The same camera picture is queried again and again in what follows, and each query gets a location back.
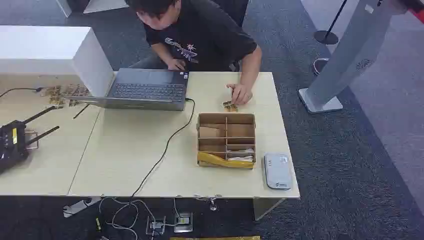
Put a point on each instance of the person's left hand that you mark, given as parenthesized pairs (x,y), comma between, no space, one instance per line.
(241,93)

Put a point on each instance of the person's right hand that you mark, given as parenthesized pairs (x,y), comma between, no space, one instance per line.
(176,64)

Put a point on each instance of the patterned brown card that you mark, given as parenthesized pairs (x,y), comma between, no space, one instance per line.
(229,106)

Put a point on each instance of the wooden divided card box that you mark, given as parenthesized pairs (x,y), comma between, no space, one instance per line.
(240,130)

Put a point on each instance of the grey laptop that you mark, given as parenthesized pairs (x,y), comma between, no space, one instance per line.
(149,91)

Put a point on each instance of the person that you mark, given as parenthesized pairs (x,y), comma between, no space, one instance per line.
(205,33)

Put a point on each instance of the white card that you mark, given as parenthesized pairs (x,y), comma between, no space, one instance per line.
(245,151)
(241,159)

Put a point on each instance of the yellow tape strip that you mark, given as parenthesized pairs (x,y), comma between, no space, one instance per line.
(218,161)

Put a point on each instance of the white furniture base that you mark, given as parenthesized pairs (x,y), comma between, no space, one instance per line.
(99,6)

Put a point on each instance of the black rod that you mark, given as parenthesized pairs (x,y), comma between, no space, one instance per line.
(80,112)

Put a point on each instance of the small metal key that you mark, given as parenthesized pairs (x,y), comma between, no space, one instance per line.
(213,206)

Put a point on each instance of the white desk leg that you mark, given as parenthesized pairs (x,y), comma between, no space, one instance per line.
(265,207)

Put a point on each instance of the grey kiosk stand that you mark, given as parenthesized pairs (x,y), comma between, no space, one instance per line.
(351,49)

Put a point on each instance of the white cabinet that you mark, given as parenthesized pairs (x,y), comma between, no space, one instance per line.
(43,46)

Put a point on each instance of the metal floor socket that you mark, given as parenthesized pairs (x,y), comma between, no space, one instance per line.
(156,225)
(184,222)

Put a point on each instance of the black router with antennas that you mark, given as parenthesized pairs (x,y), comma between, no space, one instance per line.
(11,145)

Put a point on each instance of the black stanchion post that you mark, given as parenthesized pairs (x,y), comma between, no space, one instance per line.
(326,37)

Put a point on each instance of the white desk foot bracket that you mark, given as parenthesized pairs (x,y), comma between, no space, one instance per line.
(78,207)

